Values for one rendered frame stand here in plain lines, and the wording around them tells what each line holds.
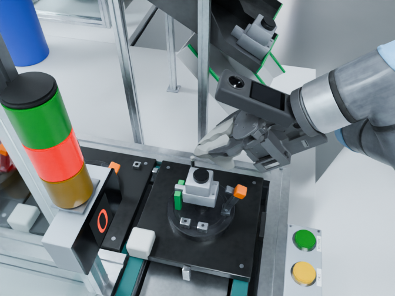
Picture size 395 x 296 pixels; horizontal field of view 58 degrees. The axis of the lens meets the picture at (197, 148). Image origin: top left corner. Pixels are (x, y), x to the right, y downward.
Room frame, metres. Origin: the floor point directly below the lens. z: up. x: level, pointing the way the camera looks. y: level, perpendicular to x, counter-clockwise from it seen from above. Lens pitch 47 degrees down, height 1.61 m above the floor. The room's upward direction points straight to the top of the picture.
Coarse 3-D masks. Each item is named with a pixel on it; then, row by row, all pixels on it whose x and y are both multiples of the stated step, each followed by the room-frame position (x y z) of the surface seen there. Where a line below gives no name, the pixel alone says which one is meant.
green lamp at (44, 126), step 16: (16, 112) 0.23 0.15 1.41; (32, 112) 0.23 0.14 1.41; (48, 112) 0.24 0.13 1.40; (64, 112) 0.25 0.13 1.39; (16, 128) 0.23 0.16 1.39; (32, 128) 0.23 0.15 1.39; (48, 128) 0.23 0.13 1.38; (64, 128) 0.24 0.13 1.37; (32, 144) 0.23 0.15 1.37; (48, 144) 0.23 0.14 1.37
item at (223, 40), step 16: (160, 0) 0.67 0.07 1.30; (176, 0) 0.66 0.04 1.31; (192, 0) 0.65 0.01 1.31; (224, 0) 0.76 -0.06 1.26; (176, 16) 0.66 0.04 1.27; (192, 16) 0.65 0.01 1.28; (224, 16) 0.73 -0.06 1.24; (240, 16) 0.74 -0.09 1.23; (224, 32) 0.68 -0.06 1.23; (224, 48) 0.62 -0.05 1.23; (240, 48) 0.65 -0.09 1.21; (256, 64) 0.59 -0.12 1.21
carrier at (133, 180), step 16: (96, 160) 0.54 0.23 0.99; (112, 160) 0.55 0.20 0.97; (128, 160) 0.55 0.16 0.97; (144, 160) 0.55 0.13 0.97; (128, 176) 0.51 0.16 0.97; (144, 176) 0.51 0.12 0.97; (128, 192) 0.46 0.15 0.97; (144, 192) 0.47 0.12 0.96; (128, 208) 0.42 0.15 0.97; (112, 224) 0.38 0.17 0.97; (128, 224) 0.38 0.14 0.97; (112, 240) 0.34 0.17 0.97
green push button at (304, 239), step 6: (300, 234) 0.36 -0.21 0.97; (306, 234) 0.36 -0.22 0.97; (312, 234) 0.36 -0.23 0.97; (294, 240) 0.35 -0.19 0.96; (300, 240) 0.34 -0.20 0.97; (306, 240) 0.34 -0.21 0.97; (312, 240) 0.34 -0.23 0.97; (300, 246) 0.33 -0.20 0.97; (306, 246) 0.33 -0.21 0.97; (312, 246) 0.33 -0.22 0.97
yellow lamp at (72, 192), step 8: (72, 176) 0.24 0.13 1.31; (80, 176) 0.24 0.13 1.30; (88, 176) 0.25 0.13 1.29; (48, 184) 0.23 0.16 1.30; (56, 184) 0.23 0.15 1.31; (64, 184) 0.23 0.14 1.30; (72, 184) 0.23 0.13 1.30; (80, 184) 0.24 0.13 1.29; (88, 184) 0.25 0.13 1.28; (48, 192) 0.23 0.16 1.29; (56, 192) 0.23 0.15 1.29; (64, 192) 0.23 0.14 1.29; (72, 192) 0.23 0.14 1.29; (80, 192) 0.24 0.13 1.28; (88, 192) 0.24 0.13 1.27; (56, 200) 0.23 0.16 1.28; (64, 200) 0.23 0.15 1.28; (72, 200) 0.23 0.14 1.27; (80, 200) 0.23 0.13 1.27
